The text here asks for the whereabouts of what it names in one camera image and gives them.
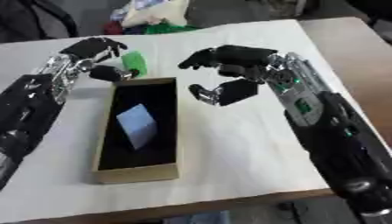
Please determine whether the green block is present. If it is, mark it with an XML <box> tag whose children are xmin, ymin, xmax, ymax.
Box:
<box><xmin>121</xmin><ymin>50</ymin><xmax>151</xmax><ymax>79</ymax></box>

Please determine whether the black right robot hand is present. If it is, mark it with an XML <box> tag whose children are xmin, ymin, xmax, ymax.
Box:
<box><xmin>176</xmin><ymin>44</ymin><xmax>281</xmax><ymax>107</ymax></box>

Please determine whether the black chair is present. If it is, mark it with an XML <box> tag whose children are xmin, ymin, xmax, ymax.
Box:
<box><xmin>0</xmin><ymin>0</ymin><xmax>81</xmax><ymax>44</ymax></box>

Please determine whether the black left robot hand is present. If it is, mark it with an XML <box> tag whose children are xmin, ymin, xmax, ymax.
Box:
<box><xmin>58</xmin><ymin>37</ymin><xmax>141</xmax><ymax>82</ymax></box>

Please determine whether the tan cardboard box black inside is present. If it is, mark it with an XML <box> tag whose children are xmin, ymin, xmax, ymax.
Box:
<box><xmin>90</xmin><ymin>76</ymin><xmax>181</xmax><ymax>185</ymax></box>

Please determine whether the light blue block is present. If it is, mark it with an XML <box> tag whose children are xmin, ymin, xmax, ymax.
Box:
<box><xmin>115</xmin><ymin>103</ymin><xmax>159</xmax><ymax>151</ymax></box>

